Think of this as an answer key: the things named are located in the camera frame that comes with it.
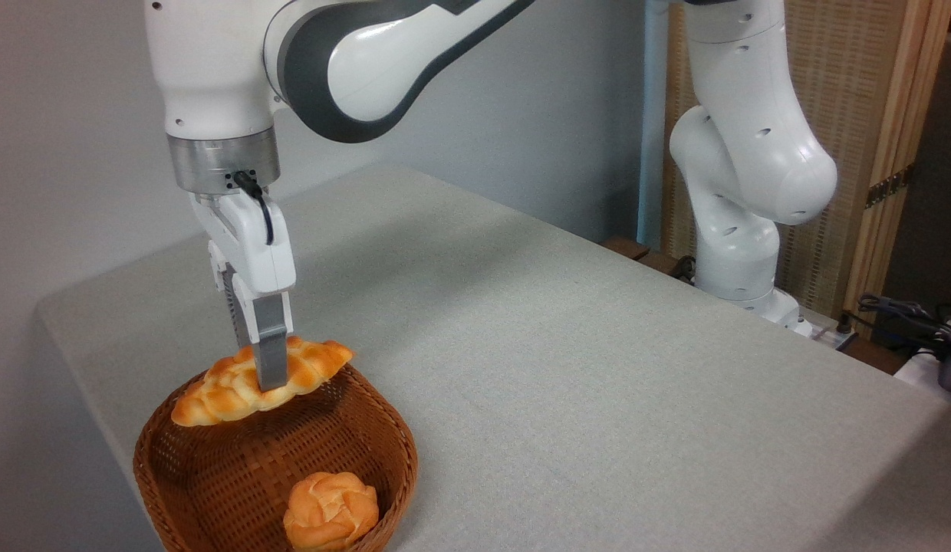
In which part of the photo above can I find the brown wooden ledge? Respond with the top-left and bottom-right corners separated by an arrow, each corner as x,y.
601,235 -> 696,283

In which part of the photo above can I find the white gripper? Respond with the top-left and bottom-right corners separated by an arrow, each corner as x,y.
188,191 -> 297,393

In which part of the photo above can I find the metal screen hinge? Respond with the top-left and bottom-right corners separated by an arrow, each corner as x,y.
864,169 -> 909,209

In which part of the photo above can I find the brown woven wicker basket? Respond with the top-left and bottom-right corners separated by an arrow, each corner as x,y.
133,362 -> 419,552

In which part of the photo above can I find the light blue vertical pipe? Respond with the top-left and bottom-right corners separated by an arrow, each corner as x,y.
637,0 -> 670,251

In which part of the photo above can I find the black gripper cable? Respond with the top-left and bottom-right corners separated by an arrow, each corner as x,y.
232,170 -> 276,247

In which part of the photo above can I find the black cable bundle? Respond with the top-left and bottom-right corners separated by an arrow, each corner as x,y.
857,293 -> 951,347

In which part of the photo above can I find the round golden bread bun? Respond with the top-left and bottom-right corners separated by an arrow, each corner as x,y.
283,471 -> 380,552

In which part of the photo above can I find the braided golden bread loaf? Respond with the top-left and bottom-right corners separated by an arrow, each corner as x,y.
171,336 -> 355,428

